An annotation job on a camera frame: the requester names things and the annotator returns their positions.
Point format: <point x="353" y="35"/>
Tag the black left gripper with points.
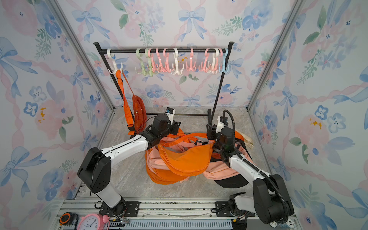
<point x="175" y="127"/>

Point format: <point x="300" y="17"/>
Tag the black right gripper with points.
<point x="212" y="132"/>

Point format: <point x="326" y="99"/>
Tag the pink crossbody bag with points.
<point x="218" y="170"/>

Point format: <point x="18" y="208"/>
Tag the black crossbody bag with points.
<point x="235" y="181"/>

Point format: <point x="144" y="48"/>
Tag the beige crossbody bag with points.
<point x="247" y="140"/>

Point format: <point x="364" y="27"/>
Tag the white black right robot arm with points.
<point x="270" y="201"/>

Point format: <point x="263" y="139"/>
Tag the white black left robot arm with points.
<point x="95" y="170"/>

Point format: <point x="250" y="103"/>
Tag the white plastic hook middle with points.
<point x="175" y="67"/>

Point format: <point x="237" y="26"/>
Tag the white plastic hook left end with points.
<point x="115" y="68"/>

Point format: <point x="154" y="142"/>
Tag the light blue plastic hook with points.
<point x="223" y="67"/>

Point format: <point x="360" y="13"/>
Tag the black metal garment rack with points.
<point x="210" y="112"/>

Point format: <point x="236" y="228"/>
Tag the white poker chips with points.
<point x="290" y="224"/>

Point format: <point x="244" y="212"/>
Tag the pink alarm clock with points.
<point x="94" y="222"/>

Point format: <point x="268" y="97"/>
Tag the orange black tape measure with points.
<point x="68" y="218"/>

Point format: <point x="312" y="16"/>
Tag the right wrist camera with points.
<point x="222" y="122"/>

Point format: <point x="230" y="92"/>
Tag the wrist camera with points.
<point x="170" y="112"/>
<point x="222" y="122"/>

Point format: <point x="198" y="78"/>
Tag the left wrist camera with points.
<point x="170" y="112"/>

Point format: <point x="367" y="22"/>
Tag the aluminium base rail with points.
<point x="185" y="214"/>

